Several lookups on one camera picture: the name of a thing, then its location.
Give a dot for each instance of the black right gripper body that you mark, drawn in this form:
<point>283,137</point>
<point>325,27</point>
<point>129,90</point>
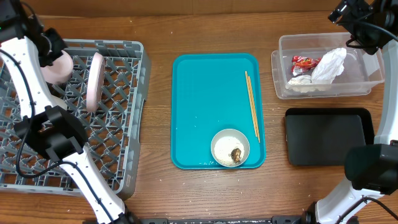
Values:
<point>359,21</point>

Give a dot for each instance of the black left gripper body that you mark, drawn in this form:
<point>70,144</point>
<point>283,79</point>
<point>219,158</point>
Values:
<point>50,45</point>

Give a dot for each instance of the pink shallow bowl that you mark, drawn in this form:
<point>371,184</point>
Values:
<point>61,70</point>

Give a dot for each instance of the red snack wrapper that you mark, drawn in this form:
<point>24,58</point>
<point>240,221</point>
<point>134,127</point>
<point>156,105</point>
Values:
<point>301,64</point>

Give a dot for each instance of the small white tissue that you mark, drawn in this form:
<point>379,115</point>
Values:
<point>300,80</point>

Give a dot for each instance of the white round plate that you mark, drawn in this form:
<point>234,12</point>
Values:
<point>95,82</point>

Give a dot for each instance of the brown food piece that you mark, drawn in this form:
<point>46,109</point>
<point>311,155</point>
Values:
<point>236,155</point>

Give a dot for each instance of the grey bowl with rice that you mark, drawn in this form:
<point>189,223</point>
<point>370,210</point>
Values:
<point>224,142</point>

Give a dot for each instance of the white paper cup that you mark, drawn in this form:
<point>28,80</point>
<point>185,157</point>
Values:
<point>60,102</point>

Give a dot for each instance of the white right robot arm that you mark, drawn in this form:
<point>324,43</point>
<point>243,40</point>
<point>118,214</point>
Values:
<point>370,171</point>

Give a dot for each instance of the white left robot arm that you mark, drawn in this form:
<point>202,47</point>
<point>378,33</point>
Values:
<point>47,127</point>

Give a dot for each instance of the grey dishwasher rack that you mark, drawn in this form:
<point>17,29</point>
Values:
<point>113,129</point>

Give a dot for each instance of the clear plastic bin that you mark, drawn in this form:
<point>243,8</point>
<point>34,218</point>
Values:
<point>361,70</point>

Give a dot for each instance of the black plastic tray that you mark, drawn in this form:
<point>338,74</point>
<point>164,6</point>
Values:
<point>324,136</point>

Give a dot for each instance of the teal plastic tray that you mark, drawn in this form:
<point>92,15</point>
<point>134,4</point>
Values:
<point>209,94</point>

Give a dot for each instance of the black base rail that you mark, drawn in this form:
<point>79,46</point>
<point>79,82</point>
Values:
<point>279,219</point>

